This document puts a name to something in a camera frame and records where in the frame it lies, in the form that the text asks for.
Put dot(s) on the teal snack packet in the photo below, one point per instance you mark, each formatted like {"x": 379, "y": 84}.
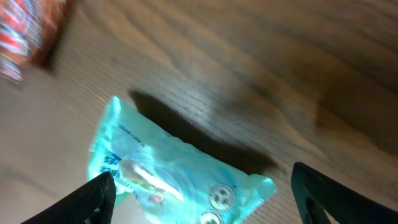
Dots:
{"x": 173, "y": 181}

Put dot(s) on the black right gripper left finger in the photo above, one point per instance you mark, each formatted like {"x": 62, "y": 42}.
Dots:
{"x": 92, "y": 203}

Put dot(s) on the orange Top chocolate bar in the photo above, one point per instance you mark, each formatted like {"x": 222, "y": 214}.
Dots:
{"x": 29, "y": 29}

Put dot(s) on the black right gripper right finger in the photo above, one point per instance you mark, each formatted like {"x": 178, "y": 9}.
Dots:
{"x": 317, "y": 196}

